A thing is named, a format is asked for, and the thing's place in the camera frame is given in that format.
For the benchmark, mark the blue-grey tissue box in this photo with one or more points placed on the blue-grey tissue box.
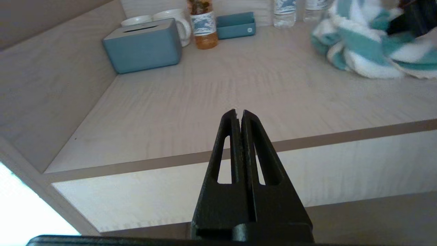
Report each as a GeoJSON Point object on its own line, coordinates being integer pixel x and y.
{"type": "Point", "coordinates": [146, 48]}

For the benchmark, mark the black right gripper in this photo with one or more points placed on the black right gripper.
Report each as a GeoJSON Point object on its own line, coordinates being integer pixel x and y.
{"type": "Point", "coordinates": [414, 18]}

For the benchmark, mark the amber tea bottle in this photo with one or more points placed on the amber tea bottle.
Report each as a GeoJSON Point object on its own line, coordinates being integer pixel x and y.
{"type": "Point", "coordinates": [204, 30]}

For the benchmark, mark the clear water bottle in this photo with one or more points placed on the clear water bottle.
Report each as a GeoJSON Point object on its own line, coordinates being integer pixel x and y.
{"type": "Point", "coordinates": [284, 13]}
{"type": "Point", "coordinates": [314, 10]}

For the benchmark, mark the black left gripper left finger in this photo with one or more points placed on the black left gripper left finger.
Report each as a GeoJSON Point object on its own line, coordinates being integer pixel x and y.
{"type": "Point", "coordinates": [222, 205]}

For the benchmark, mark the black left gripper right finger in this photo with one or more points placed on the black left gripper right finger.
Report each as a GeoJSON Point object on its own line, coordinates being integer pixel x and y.
{"type": "Point", "coordinates": [276, 205]}

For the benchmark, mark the small teal tray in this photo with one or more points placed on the small teal tray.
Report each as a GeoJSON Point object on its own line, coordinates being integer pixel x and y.
{"type": "Point", "coordinates": [235, 29]}

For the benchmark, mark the striped green white towel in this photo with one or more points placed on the striped green white towel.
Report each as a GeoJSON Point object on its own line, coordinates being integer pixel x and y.
{"type": "Point", "coordinates": [362, 44]}

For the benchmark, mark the white ceramic mug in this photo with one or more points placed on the white ceramic mug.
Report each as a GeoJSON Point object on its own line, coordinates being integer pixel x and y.
{"type": "Point", "coordinates": [182, 32]}
{"type": "Point", "coordinates": [136, 21]}

